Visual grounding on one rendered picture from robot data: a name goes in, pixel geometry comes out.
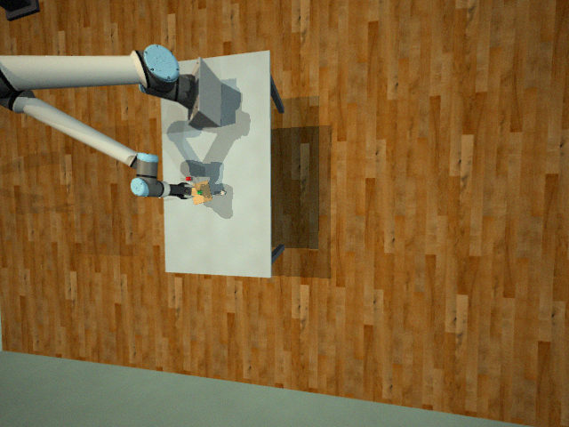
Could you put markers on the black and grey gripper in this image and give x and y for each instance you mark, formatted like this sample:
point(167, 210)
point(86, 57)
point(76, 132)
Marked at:
point(182, 184)

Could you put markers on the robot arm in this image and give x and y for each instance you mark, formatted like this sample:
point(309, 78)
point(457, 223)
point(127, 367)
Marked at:
point(156, 70)

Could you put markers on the tan flat mat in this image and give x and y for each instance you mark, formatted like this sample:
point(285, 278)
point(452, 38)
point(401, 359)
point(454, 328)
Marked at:
point(206, 193)

